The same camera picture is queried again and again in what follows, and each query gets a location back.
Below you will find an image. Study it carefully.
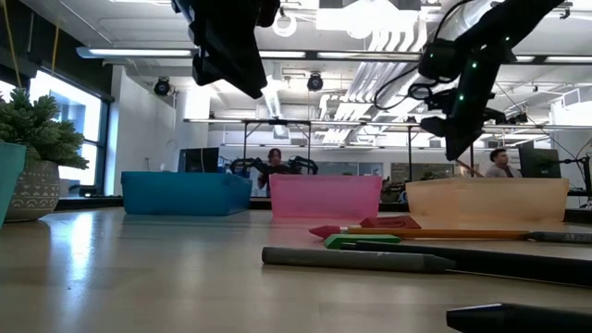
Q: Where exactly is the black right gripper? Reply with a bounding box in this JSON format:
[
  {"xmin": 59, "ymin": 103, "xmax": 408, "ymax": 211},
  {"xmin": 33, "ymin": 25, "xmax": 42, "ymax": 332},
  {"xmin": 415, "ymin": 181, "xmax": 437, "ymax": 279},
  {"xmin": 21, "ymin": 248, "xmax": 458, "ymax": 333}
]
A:
[{"xmin": 419, "ymin": 99, "xmax": 508, "ymax": 162}]

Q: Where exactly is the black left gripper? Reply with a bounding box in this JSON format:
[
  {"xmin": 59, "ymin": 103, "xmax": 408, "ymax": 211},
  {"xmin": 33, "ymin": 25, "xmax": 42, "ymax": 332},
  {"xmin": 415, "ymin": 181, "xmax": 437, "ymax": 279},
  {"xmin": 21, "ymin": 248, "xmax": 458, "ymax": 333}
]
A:
[{"xmin": 170, "ymin": 0, "xmax": 281, "ymax": 100}]

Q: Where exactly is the red eraser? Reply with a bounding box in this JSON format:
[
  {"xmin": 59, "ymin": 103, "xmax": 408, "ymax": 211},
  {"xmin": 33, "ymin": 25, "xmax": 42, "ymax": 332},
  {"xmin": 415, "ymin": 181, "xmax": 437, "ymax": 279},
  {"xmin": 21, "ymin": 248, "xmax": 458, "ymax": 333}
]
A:
[{"xmin": 359, "ymin": 215, "xmax": 423, "ymax": 229}]

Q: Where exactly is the black pen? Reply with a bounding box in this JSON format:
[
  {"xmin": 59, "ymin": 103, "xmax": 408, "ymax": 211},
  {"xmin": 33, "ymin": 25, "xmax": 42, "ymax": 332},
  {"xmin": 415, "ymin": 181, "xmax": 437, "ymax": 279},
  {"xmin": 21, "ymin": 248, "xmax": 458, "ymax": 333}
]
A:
[
  {"xmin": 445, "ymin": 302, "xmax": 592, "ymax": 333},
  {"xmin": 339, "ymin": 240, "xmax": 592, "ymax": 288}
]

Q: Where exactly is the person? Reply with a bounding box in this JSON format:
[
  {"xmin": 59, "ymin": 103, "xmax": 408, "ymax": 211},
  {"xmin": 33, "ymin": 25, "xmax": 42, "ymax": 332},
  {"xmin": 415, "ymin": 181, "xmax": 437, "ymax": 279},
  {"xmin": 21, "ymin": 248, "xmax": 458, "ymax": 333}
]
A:
[
  {"xmin": 256, "ymin": 147, "xmax": 297, "ymax": 191},
  {"xmin": 483, "ymin": 147, "xmax": 523, "ymax": 179}
]

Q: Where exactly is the orange plastic bin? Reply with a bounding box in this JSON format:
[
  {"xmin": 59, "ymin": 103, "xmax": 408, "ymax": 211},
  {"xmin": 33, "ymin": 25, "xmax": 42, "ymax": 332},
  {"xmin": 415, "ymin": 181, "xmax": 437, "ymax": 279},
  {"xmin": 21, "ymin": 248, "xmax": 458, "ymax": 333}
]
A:
[{"xmin": 405, "ymin": 177, "xmax": 571, "ymax": 223}]

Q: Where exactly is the black track light cluster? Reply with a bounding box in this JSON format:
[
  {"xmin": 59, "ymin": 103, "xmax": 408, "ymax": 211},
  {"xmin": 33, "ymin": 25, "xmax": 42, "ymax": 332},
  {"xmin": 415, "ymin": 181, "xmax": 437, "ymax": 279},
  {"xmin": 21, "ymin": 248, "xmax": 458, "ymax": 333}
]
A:
[{"xmin": 502, "ymin": 112, "xmax": 529, "ymax": 127}]

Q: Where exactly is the black monitor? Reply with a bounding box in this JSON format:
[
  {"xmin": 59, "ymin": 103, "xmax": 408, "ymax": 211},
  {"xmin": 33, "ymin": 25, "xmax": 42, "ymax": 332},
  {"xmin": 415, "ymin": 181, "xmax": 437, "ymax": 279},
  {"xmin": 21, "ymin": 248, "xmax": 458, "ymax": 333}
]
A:
[
  {"xmin": 517, "ymin": 147, "xmax": 562, "ymax": 179},
  {"xmin": 178, "ymin": 147, "xmax": 221, "ymax": 174}
]

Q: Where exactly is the long ceiling light strip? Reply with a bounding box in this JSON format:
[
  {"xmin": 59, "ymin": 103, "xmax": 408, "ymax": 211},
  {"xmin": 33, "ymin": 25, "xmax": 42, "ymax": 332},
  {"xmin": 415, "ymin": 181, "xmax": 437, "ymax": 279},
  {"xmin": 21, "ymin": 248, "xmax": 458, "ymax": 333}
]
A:
[{"xmin": 76, "ymin": 45, "xmax": 592, "ymax": 65}]

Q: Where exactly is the blue plastic bin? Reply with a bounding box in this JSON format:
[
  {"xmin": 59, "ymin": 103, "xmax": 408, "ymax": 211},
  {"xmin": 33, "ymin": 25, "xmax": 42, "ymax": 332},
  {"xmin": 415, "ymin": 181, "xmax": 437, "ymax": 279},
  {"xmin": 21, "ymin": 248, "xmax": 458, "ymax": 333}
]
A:
[{"xmin": 120, "ymin": 171, "xmax": 253, "ymax": 216}]

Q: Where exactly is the pink plastic bin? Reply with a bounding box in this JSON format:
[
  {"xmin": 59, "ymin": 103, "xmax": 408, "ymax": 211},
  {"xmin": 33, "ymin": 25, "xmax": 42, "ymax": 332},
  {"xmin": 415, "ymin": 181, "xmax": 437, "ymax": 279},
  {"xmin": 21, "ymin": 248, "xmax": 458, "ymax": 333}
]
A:
[{"xmin": 268, "ymin": 174, "xmax": 384, "ymax": 219}]

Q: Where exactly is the green succulent in patterned pot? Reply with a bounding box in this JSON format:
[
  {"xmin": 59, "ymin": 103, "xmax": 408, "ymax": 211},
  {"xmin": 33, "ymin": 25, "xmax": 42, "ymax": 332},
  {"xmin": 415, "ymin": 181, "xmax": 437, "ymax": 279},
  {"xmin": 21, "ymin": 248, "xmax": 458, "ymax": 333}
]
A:
[{"xmin": 0, "ymin": 87, "xmax": 91, "ymax": 223}]

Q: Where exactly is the green plastic bin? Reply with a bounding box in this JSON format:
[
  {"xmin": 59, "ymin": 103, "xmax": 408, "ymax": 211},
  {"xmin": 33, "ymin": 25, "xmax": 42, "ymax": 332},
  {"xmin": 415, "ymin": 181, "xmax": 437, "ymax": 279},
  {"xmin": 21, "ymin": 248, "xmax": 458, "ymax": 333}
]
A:
[{"xmin": 0, "ymin": 142, "xmax": 28, "ymax": 228}]

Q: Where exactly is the white ring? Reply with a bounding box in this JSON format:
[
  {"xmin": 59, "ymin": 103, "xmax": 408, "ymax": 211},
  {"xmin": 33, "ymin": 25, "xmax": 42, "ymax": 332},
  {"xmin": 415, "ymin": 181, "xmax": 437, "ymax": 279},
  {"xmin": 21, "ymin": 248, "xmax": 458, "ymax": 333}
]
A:
[{"xmin": 271, "ymin": 12, "xmax": 298, "ymax": 39}]

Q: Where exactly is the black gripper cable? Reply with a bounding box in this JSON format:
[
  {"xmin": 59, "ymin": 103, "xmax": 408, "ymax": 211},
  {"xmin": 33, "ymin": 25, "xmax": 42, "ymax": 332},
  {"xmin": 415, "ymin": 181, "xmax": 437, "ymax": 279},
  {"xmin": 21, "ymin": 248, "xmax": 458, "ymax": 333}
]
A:
[{"xmin": 372, "ymin": 0, "xmax": 468, "ymax": 112}]

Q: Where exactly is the black metal rig frame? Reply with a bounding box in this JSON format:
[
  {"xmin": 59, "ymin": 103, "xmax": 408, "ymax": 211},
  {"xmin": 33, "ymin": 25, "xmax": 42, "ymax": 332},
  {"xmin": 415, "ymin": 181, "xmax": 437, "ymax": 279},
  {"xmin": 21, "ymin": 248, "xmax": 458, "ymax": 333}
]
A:
[{"xmin": 242, "ymin": 118, "xmax": 476, "ymax": 182}]

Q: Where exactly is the window with dark frame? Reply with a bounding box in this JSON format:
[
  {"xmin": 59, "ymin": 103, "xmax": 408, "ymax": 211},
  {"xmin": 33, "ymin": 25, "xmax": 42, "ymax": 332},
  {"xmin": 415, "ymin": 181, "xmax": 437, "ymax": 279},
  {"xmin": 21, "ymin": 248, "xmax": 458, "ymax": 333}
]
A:
[{"xmin": 0, "ymin": 68, "xmax": 115, "ymax": 199}]

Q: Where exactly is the hanging yellow cord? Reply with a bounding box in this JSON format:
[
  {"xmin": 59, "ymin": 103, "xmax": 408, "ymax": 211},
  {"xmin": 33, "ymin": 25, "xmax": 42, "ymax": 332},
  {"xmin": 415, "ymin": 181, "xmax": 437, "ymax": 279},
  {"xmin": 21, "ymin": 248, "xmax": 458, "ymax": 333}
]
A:
[
  {"xmin": 50, "ymin": 20, "xmax": 61, "ymax": 78},
  {"xmin": 0, "ymin": 0, "xmax": 23, "ymax": 89}
]

